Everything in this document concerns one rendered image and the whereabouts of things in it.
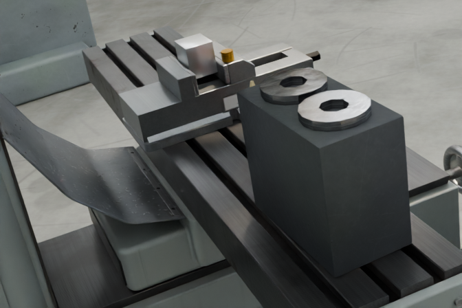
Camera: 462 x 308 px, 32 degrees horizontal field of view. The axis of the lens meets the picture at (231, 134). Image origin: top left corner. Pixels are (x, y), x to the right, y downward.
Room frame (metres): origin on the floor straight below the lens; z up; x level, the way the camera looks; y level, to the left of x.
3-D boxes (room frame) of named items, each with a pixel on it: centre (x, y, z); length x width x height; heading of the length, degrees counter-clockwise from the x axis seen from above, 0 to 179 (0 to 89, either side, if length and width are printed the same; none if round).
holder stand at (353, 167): (0.92, -0.11, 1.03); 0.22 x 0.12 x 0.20; 21
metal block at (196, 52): (1.36, 0.04, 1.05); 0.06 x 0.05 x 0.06; 19
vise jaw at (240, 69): (1.37, -0.02, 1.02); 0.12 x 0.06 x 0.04; 19
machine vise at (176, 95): (1.37, 0.01, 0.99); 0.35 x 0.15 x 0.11; 109
